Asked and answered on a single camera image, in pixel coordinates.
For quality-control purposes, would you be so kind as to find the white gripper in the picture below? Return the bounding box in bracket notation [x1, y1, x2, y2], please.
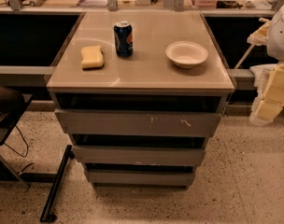
[247, 21, 284, 126]

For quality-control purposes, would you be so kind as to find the grey drawer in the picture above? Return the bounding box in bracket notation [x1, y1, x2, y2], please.
[84, 170, 195, 186]
[55, 109, 220, 137]
[73, 146, 205, 166]

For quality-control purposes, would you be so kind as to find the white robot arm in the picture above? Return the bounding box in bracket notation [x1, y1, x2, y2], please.
[247, 5, 284, 126]

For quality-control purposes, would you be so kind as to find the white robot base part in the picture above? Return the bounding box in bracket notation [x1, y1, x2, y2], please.
[249, 63, 277, 88]

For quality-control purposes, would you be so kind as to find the grey drawer cabinet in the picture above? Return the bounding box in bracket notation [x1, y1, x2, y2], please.
[46, 10, 236, 190]

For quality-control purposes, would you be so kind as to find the grey bottom drawer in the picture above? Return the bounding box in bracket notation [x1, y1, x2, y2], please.
[84, 170, 195, 186]

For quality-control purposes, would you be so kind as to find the grey top drawer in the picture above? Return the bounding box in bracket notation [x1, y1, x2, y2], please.
[55, 109, 220, 137]

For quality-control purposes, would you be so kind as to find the white leaning stick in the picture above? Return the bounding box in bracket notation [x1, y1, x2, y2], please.
[234, 18, 270, 69]

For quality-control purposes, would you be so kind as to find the white bowl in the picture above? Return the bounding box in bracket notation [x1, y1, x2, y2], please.
[165, 41, 208, 68]

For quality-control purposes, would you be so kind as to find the blue pepsi can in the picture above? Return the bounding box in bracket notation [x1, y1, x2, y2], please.
[113, 21, 133, 58]

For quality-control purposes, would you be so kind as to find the yellow sponge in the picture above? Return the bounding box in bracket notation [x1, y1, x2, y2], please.
[81, 45, 104, 69]

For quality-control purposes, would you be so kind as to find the black metal floor bar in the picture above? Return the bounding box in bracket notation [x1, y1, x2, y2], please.
[40, 145, 73, 223]

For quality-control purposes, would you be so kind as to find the dark chair at left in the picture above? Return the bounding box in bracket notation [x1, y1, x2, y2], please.
[0, 86, 29, 187]

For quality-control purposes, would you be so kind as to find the black floor cable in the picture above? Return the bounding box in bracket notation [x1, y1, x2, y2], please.
[3, 124, 36, 175]

